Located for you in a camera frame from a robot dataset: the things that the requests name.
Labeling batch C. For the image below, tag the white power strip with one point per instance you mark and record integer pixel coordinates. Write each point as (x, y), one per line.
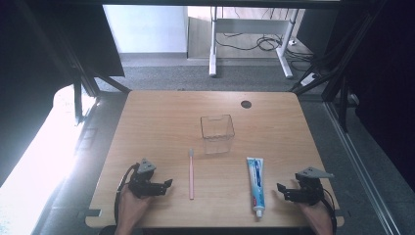
(308, 79)

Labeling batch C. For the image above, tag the person's right hand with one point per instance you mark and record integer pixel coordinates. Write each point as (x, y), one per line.
(313, 213)

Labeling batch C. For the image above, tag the white desk frame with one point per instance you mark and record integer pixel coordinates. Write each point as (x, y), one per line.
(251, 26)

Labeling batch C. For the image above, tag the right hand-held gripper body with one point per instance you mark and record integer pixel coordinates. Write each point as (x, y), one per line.
(310, 189)

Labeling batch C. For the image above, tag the white blue toothpaste tube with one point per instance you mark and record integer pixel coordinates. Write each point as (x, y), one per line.
(257, 186)

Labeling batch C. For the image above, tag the pink toothbrush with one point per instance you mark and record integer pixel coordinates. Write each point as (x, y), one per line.
(191, 176)

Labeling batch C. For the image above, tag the aluminium floor rail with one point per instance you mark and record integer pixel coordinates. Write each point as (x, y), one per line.
(362, 169)

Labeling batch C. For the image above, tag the person's left hand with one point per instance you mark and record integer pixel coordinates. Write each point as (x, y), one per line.
(130, 209)

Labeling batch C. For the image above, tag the clear plastic container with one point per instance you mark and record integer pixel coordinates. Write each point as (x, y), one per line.
(217, 133)

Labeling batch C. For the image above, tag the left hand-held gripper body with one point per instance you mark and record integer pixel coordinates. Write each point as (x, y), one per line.
(142, 182)

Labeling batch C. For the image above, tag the black metal frame stand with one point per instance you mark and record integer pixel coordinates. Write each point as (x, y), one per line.
(339, 71)
(85, 78)

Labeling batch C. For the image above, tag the dark curtain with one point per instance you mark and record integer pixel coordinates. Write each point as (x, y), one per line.
(39, 65)
(388, 84)

